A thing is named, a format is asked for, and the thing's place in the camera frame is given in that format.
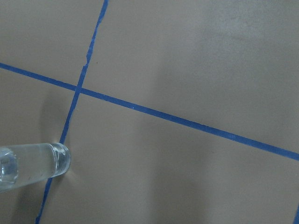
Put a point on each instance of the glass sauce bottle steel top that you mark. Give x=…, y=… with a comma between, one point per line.
x=22, y=165

